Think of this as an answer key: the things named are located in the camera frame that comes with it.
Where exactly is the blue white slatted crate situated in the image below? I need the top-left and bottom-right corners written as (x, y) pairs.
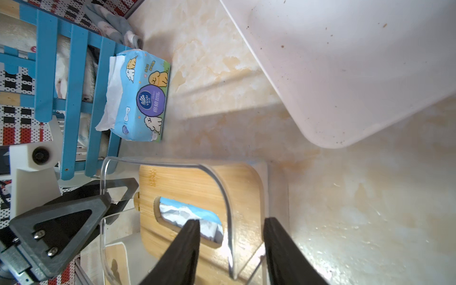
top-left (1, 1), bottom-right (128, 181)

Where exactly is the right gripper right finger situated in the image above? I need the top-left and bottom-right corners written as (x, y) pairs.
top-left (263, 217), bottom-right (327, 285)

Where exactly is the blue tissue pack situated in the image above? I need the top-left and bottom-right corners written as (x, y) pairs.
top-left (159, 197), bottom-right (224, 245)
top-left (96, 49), bottom-right (171, 142)

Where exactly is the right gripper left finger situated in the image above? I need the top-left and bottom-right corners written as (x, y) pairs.
top-left (140, 220), bottom-right (201, 285)

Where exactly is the bamboo lid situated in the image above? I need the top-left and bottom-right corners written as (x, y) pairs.
top-left (134, 161), bottom-right (269, 285)

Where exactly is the white plastic box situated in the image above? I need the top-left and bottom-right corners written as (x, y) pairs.
top-left (222, 1), bottom-right (456, 148)

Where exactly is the blue tissue pack front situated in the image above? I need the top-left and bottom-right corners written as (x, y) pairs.
top-left (159, 197), bottom-right (224, 245)

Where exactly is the clear plastic tissue box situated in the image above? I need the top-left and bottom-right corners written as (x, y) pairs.
top-left (100, 157), bottom-right (269, 285)

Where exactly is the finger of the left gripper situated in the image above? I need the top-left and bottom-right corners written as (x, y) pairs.
top-left (8, 194), bottom-right (111, 281)
top-left (46, 178), bottom-right (138, 228)

